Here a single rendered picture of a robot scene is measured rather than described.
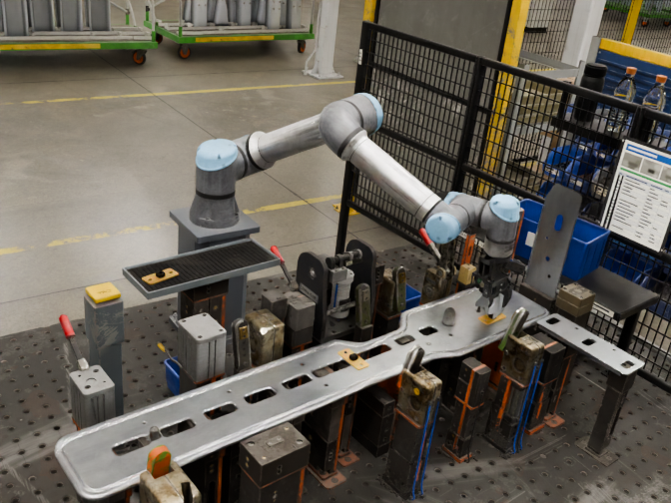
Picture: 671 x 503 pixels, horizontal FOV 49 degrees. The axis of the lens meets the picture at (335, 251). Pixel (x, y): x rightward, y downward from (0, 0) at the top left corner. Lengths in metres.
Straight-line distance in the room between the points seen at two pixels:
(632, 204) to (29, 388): 1.84
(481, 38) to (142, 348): 2.49
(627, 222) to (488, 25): 1.84
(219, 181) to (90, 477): 0.97
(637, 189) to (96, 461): 1.70
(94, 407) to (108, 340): 0.21
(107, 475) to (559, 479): 1.18
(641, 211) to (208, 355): 1.38
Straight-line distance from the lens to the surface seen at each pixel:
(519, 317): 1.94
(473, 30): 4.08
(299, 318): 1.86
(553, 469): 2.14
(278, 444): 1.52
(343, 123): 1.88
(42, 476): 1.97
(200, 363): 1.70
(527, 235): 2.40
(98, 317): 1.74
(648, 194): 2.38
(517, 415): 2.08
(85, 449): 1.57
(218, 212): 2.17
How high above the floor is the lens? 2.04
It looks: 27 degrees down
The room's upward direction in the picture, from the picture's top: 7 degrees clockwise
